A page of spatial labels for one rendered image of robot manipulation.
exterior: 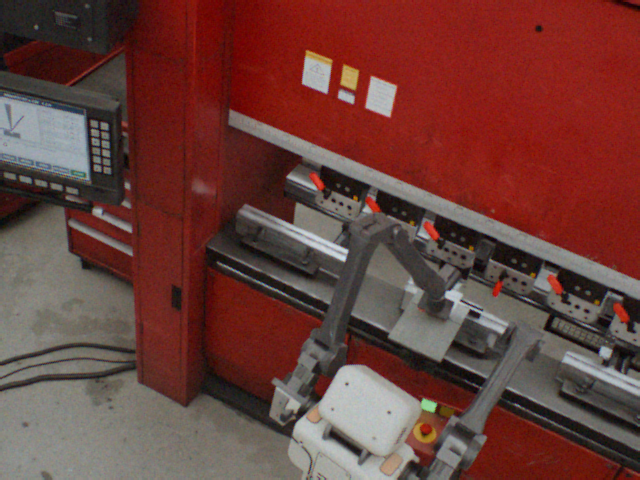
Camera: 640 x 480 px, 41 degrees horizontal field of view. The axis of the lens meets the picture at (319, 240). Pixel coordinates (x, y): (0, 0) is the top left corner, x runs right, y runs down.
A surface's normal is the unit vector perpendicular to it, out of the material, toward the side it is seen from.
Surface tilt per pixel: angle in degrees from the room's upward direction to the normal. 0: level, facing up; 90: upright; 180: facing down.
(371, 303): 0
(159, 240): 90
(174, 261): 90
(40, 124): 90
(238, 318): 90
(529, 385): 0
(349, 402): 47
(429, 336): 0
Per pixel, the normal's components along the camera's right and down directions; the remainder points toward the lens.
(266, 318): -0.46, 0.57
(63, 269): 0.12, -0.72
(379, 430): -0.36, -0.12
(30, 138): -0.21, 0.66
